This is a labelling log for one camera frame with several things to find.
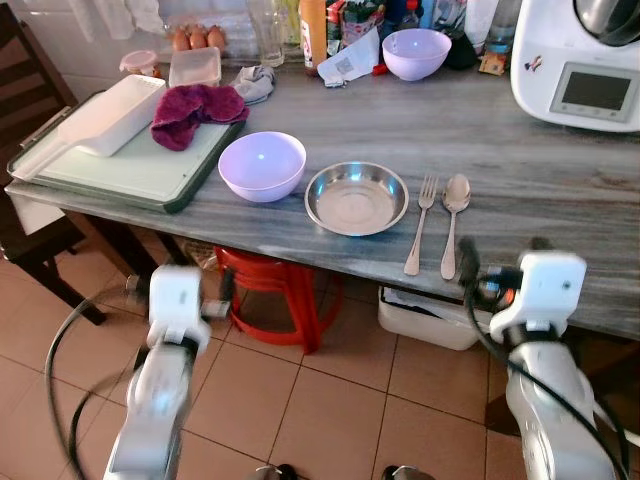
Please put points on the white paper with QR code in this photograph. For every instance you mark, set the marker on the white paper with QR code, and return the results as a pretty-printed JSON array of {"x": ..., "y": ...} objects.
[{"x": 350, "y": 62}]

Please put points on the clear plastic food container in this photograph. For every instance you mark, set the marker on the clear plastic food container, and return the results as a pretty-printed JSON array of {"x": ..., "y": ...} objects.
[{"x": 195, "y": 67}]

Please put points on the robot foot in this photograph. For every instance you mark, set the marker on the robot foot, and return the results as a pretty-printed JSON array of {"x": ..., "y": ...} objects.
[
  {"x": 407, "y": 473},
  {"x": 275, "y": 473}
]

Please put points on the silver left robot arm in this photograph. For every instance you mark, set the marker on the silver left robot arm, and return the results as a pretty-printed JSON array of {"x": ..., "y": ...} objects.
[{"x": 150, "y": 410}]

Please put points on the stainless steel plate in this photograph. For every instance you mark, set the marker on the stainless steel plate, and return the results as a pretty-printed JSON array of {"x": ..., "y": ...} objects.
[{"x": 356, "y": 200}]

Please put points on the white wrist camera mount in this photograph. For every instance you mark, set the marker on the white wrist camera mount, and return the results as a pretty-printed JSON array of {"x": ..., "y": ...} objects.
[
  {"x": 178, "y": 300},
  {"x": 545, "y": 290}
]

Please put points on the white rectangular dish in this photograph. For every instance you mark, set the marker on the white rectangular dish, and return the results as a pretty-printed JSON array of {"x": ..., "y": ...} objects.
[{"x": 112, "y": 115}]

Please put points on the clear water bottle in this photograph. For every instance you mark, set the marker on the clear water bottle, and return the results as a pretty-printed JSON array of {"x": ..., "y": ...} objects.
[{"x": 503, "y": 25}]

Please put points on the green food packet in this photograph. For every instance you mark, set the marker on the green food packet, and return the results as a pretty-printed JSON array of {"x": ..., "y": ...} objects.
[{"x": 358, "y": 18}]

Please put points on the black cloth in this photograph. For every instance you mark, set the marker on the black cloth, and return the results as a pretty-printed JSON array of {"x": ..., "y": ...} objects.
[{"x": 461, "y": 55}]

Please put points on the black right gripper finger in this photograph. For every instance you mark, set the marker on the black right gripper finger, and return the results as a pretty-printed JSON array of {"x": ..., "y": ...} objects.
[
  {"x": 469, "y": 262},
  {"x": 540, "y": 245}
]

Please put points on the orange bottle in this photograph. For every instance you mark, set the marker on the orange bottle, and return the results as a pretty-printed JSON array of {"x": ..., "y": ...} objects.
[{"x": 313, "y": 35}]

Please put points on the red plastic stool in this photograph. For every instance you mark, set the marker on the red plastic stool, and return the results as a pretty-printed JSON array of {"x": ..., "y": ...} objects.
[{"x": 280, "y": 285}]

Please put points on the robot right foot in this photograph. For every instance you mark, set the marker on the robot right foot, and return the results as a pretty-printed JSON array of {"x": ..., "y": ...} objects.
[{"x": 407, "y": 473}]

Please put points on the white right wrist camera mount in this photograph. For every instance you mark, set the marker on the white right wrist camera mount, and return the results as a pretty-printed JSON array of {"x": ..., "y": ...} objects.
[{"x": 545, "y": 290}]

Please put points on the brown egg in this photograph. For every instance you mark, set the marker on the brown egg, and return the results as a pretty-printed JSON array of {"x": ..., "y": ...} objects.
[
  {"x": 215, "y": 38},
  {"x": 198, "y": 38},
  {"x": 181, "y": 39}
]

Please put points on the dark wooden chair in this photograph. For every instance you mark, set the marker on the dark wooden chair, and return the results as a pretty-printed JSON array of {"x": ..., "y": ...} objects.
[{"x": 25, "y": 130}]

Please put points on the white plastic box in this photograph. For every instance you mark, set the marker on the white plastic box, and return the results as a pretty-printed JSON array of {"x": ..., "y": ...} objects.
[{"x": 430, "y": 320}]

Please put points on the small pink lidded container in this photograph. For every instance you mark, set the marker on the small pink lidded container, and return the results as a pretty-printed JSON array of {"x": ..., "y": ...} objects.
[{"x": 139, "y": 64}]

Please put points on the grey crumpled cloth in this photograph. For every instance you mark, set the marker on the grey crumpled cloth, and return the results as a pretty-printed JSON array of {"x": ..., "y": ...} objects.
[{"x": 255, "y": 84}]

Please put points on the steel fork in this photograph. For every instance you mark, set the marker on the steel fork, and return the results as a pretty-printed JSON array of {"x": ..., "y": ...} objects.
[{"x": 421, "y": 225}]

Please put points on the pale green tray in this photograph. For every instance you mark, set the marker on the pale green tray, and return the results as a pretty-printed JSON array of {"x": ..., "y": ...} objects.
[{"x": 140, "y": 175}]

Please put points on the steel spoon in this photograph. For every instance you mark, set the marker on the steel spoon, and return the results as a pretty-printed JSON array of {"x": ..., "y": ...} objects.
[{"x": 456, "y": 192}]

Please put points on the lavender plastic bowl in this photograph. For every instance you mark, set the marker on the lavender plastic bowl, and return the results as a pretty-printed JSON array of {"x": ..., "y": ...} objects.
[
  {"x": 262, "y": 168},
  {"x": 417, "y": 55}
]

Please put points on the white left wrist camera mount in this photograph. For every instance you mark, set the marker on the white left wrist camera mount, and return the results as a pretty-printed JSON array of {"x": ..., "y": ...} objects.
[{"x": 178, "y": 300}]

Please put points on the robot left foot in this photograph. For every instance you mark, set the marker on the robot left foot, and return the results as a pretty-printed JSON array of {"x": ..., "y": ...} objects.
[{"x": 275, "y": 473}]

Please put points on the clear drinking glass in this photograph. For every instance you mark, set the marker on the clear drinking glass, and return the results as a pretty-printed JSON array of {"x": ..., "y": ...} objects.
[{"x": 267, "y": 35}]

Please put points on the white kitchen appliance with screen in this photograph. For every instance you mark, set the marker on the white kitchen appliance with screen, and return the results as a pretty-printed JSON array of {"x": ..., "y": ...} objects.
[{"x": 590, "y": 60}]

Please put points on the magenta towel cloth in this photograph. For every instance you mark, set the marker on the magenta towel cloth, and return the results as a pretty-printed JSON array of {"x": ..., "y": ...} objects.
[{"x": 195, "y": 113}]

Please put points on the small brown packet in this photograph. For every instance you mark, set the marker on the small brown packet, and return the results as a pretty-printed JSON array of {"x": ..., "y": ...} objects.
[{"x": 492, "y": 63}]

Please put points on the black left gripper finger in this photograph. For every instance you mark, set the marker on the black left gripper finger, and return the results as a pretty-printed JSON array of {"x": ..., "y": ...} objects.
[
  {"x": 227, "y": 283},
  {"x": 137, "y": 290}
]

